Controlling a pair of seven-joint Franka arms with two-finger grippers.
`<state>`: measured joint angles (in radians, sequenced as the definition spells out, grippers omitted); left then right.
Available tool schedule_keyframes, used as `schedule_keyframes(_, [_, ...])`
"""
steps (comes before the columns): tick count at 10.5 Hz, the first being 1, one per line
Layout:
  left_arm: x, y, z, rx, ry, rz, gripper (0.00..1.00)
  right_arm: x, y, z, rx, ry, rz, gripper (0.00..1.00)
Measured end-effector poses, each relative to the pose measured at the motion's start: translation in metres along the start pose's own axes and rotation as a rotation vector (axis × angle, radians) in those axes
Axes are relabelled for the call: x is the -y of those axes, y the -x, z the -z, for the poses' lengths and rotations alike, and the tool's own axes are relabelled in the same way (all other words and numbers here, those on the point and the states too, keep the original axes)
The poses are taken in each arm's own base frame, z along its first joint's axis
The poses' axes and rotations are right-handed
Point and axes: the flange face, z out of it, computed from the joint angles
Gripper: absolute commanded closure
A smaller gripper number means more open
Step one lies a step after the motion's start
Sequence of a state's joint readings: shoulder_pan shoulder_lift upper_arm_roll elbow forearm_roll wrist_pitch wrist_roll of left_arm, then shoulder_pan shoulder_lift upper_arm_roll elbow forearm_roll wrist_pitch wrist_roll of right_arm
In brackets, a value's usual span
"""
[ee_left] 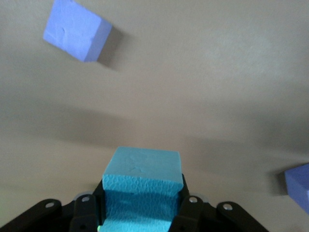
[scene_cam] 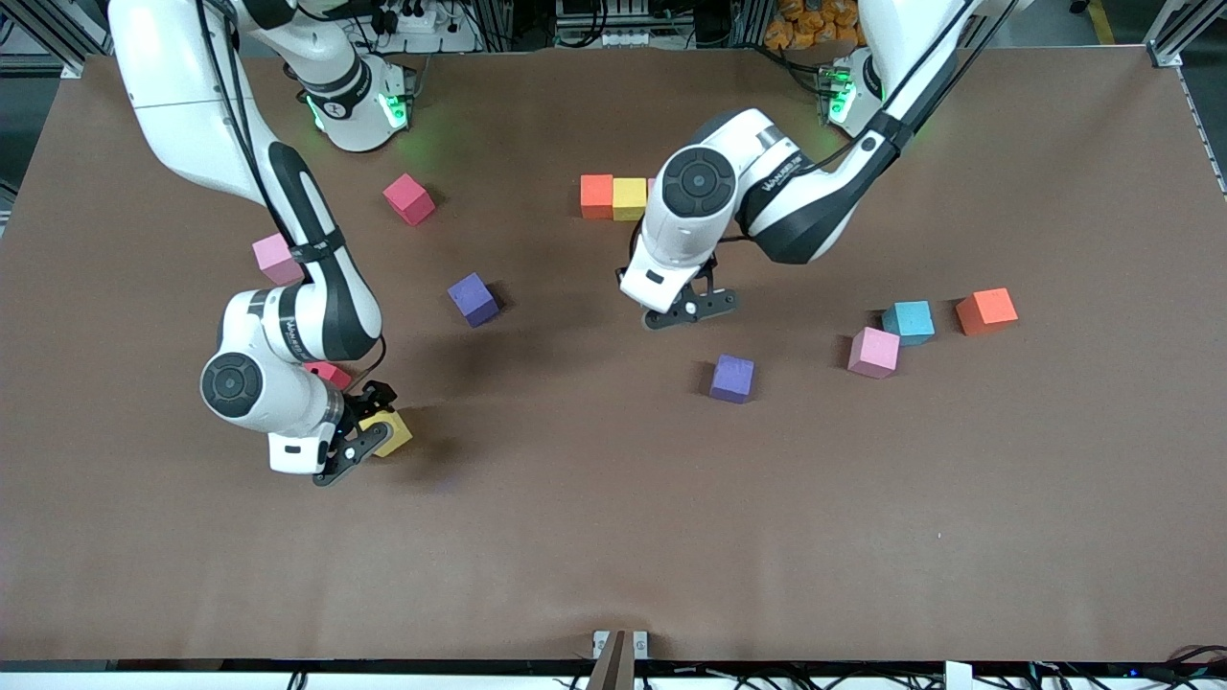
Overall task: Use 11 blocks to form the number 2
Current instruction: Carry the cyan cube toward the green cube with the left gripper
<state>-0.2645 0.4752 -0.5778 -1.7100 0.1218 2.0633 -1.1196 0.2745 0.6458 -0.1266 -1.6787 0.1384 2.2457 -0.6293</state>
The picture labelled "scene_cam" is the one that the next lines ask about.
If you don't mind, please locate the purple foam cube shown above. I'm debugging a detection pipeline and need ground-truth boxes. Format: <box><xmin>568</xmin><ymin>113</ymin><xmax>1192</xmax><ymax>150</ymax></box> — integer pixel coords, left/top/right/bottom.
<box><xmin>710</xmin><ymin>355</ymin><xmax>755</xmax><ymax>404</ymax></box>
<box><xmin>447</xmin><ymin>272</ymin><xmax>500</xmax><ymax>329</ymax></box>

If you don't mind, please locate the blue foam cube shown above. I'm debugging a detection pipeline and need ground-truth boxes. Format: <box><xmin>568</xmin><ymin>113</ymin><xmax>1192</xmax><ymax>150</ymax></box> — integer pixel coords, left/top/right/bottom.
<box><xmin>881</xmin><ymin>300</ymin><xmax>936</xmax><ymax>347</ymax></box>

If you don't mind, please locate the white power strip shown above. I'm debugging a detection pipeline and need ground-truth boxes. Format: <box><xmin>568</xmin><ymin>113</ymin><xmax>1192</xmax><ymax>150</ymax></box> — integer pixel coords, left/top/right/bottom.
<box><xmin>369</xmin><ymin>0</ymin><xmax>480</xmax><ymax>54</ymax></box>
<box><xmin>554</xmin><ymin>0</ymin><xmax>662</xmax><ymax>49</ymax></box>

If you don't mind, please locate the brown paper table cover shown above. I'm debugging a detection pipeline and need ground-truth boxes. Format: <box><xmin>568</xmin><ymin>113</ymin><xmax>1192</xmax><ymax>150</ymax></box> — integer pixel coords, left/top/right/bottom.
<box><xmin>0</xmin><ymin>46</ymin><xmax>1227</xmax><ymax>664</ymax></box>

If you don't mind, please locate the bag of orange items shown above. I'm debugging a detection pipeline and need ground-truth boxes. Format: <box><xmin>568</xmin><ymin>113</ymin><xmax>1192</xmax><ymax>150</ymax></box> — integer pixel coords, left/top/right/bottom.
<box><xmin>764</xmin><ymin>0</ymin><xmax>864</xmax><ymax>52</ymax></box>

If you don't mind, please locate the black left camera mount bracket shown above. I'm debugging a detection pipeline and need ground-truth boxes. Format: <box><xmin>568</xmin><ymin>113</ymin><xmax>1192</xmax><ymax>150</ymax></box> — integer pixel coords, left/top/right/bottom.
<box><xmin>642</xmin><ymin>286</ymin><xmax>741</xmax><ymax>332</ymax></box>

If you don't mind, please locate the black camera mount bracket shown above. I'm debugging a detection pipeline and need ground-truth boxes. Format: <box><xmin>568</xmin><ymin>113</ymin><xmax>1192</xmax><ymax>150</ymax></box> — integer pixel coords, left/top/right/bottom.
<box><xmin>642</xmin><ymin>286</ymin><xmax>741</xmax><ymax>332</ymax></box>
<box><xmin>313</xmin><ymin>422</ymin><xmax>391</xmax><ymax>487</ymax></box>

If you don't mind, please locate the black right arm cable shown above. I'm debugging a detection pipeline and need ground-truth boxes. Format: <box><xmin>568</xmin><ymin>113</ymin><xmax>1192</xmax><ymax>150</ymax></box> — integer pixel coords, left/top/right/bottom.
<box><xmin>357</xmin><ymin>331</ymin><xmax>388</xmax><ymax>386</ymax></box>

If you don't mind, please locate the black right camera mount bracket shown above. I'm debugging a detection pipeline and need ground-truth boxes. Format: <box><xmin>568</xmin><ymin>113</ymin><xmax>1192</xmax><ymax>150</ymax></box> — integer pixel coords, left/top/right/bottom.
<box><xmin>313</xmin><ymin>422</ymin><xmax>391</xmax><ymax>487</ymax></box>

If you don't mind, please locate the metal table clamp bracket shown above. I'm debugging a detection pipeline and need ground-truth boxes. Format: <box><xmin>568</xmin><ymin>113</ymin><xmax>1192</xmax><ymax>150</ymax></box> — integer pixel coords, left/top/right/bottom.
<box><xmin>587</xmin><ymin>630</ymin><xmax>651</xmax><ymax>690</ymax></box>

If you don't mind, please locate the aluminium frame profile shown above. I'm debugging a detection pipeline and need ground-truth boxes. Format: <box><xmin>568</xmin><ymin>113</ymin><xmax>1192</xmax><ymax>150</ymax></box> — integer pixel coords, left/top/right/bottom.
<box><xmin>19</xmin><ymin>0</ymin><xmax>116</xmax><ymax>80</ymax></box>
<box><xmin>1146</xmin><ymin>0</ymin><xmax>1227</xmax><ymax>70</ymax></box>

